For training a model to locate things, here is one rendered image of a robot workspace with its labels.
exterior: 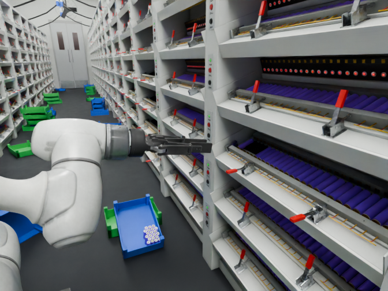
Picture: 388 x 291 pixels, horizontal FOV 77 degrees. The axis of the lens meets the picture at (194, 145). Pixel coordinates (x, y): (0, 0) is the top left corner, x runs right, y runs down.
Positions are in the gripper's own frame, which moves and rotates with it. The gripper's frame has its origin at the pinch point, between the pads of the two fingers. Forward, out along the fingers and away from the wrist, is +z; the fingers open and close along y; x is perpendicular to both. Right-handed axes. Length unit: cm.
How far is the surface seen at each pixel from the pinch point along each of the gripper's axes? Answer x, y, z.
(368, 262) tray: 8.3, -42.4, 17.4
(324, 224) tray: 7.6, -31.8, 18.3
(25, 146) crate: 83, 245, -90
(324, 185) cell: 1.7, -24.5, 24.6
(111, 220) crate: 70, 70, -14
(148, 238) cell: 60, 38, 0
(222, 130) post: -1.9, 15.3, 16.4
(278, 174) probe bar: 3.7, -13.4, 20.0
